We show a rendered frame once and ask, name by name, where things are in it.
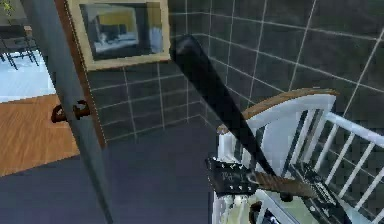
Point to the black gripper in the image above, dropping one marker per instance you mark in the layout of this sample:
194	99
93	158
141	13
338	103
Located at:
256	213

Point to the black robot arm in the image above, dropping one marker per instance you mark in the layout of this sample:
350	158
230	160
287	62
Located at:
230	176

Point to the dark metal chair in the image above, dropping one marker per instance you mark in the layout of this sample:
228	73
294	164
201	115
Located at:
18	45

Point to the white slatted rack wooden top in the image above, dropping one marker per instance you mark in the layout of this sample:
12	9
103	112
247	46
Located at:
290	106

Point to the black baseball bat brown grip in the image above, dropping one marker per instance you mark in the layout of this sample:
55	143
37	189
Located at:
206	83

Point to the grey room door brown edge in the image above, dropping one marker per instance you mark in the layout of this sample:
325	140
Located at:
68	76

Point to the green house plant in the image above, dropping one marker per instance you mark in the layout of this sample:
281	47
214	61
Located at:
6	6

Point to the cream framed wall picture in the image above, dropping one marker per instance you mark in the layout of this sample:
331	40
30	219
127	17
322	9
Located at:
120	31

